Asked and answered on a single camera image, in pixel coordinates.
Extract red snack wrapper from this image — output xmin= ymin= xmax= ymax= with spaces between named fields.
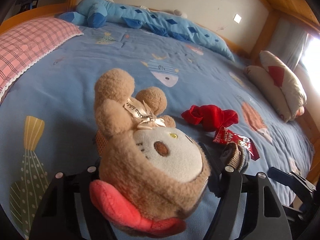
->
xmin=213 ymin=126 xmax=260 ymax=161

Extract red sock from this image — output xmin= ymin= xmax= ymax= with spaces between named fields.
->
xmin=181 ymin=105 xmax=239 ymax=132

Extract brown plush toy pink bow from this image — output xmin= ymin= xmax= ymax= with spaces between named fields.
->
xmin=89 ymin=68 xmax=210 ymax=238

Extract blue grey sock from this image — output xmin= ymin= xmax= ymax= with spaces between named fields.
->
xmin=220 ymin=142 xmax=251 ymax=173

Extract white red-patterned pillow upper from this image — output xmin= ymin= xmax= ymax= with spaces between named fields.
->
xmin=259 ymin=50 xmax=307 ymax=118

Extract cream pillow lower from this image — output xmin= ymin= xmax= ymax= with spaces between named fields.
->
xmin=244 ymin=65 xmax=301 ymax=122

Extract white blue milk carton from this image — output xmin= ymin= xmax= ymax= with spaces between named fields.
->
xmin=94 ymin=130 xmax=107 ymax=157

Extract grey window curtain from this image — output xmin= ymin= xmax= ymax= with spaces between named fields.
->
xmin=266 ymin=18 xmax=309 ymax=71

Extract small white plush toy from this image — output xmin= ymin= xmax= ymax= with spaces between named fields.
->
xmin=164 ymin=9 xmax=188 ymax=18

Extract blue fish-print bedspread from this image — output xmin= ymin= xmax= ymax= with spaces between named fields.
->
xmin=1 ymin=23 xmax=313 ymax=237

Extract blue dinosaur plush bolster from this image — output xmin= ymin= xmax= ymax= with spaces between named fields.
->
xmin=59 ymin=0 xmax=234 ymax=61

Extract pink plaid pillow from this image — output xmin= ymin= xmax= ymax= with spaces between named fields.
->
xmin=1 ymin=17 xmax=83 ymax=98

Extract white wall switch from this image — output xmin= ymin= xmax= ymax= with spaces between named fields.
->
xmin=233 ymin=14 xmax=242 ymax=24

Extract wooden bunk bed frame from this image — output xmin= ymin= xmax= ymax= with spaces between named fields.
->
xmin=1 ymin=0 xmax=319 ymax=183

